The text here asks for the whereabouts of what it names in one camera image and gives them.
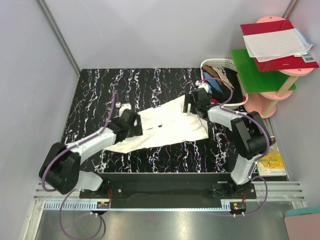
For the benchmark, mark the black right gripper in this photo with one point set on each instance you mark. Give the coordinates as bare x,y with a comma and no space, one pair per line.
189,99

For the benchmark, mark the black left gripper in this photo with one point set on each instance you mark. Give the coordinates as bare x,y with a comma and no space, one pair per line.
136,130

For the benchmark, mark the white daisy print t-shirt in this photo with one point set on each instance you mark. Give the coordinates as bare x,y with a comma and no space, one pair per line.
164,125

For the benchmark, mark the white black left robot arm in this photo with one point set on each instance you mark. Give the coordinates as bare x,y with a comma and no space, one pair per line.
60,170

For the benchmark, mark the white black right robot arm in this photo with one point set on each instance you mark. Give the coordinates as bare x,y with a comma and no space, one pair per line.
251,138

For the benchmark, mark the black printed t-shirt in basket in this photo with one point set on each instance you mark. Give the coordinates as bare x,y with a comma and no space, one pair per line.
223,83

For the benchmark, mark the white perforated plastic basket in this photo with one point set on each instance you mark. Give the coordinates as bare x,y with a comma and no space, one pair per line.
224,62

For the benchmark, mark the green plastic sheet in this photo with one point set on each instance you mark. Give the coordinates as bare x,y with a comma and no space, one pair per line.
252,79

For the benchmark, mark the pink two-tier stand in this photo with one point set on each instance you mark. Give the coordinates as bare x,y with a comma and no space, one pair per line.
265,103

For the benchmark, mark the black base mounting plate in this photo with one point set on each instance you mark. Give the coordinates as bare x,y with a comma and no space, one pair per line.
215,190

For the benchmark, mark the white mesh cloth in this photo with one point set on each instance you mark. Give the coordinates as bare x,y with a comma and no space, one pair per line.
274,45

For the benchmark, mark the yellow illustrated paperback book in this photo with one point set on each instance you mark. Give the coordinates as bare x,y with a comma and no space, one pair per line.
272,165

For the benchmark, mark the red plastic folder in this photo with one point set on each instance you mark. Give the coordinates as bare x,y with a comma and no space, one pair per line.
265,27

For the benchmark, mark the teal cloth edge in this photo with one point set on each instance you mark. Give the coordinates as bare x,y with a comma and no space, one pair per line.
303,211

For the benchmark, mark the pink board corner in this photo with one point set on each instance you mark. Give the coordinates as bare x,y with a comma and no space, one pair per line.
303,227

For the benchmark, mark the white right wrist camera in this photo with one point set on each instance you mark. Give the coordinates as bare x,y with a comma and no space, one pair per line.
202,84

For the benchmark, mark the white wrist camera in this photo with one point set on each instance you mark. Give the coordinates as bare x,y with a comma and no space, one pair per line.
122,107
202,84

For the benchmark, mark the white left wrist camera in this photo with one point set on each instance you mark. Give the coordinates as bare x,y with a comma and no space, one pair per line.
122,107

